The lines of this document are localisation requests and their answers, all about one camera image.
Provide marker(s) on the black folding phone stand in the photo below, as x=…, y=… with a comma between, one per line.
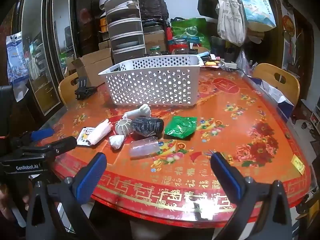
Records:
x=83, y=91

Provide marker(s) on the grey stacked drawer tower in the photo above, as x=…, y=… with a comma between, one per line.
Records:
x=125, y=27

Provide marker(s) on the black plastic bag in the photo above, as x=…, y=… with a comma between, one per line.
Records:
x=152, y=5

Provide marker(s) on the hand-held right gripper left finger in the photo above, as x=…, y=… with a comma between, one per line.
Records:
x=88, y=180

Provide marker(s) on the green snack bag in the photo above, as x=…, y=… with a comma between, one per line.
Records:
x=190, y=30

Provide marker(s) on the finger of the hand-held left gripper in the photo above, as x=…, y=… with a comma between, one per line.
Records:
x=60, y=145
x=42, y=133

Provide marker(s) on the pink white towel roll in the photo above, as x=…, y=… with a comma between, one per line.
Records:
x=98, y=132

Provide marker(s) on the blue white printed bag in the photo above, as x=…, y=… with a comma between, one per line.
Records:
x=257, y=10

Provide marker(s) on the white plastic bag ball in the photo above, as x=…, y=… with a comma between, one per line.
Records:
x=117, y=142

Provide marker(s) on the yellow printed carton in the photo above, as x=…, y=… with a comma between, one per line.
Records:
x=103, y=22

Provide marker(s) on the glass jar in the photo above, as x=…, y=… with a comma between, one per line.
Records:
x=180, y=46

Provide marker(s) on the blue printed plastic packet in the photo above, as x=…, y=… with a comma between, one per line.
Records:
x=16, y=60

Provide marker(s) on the wooden chair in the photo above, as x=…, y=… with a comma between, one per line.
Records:
x=66, y=90
x=265, y=72

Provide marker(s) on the green foil packet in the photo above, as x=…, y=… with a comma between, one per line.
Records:
x=180, y=127

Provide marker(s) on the small cartoon print packet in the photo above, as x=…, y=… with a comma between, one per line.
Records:
x=83, y=136

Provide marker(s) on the open cardboard box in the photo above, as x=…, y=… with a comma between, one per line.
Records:
x=96, y=65

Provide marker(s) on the white canvas tote bag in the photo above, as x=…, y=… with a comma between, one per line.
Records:
x=230, y=22

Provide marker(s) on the person's left hand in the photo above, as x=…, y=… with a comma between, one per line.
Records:
x=26, y=199

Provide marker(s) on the black soft packet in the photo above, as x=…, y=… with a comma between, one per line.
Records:
x=147, y=126

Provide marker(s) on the red wall hanging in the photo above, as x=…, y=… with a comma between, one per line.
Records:
x=287, y=30

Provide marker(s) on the white power strip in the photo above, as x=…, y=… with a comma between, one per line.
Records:
x=228, y=65

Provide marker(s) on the white blue paper bag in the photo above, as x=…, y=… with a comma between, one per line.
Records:
x=272, y=90

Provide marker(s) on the small brown cardboard box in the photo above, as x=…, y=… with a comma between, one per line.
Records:
x=155, y=40

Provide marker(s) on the mirrored wardrobe door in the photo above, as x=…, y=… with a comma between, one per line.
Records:
x=37, y=50
x=63, y=25

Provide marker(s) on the clear plastic packet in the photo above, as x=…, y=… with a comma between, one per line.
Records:
x=143, y=148

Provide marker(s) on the white perforated plastic basket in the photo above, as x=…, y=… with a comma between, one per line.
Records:
x=150, y=85

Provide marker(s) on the yellow paper label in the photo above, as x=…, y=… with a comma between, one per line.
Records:
x=298, y=163

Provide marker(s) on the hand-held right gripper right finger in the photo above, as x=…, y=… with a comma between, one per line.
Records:
x=226, y=175

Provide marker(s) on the white ribbed round toy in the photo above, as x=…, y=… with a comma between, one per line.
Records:
x=123, y=127

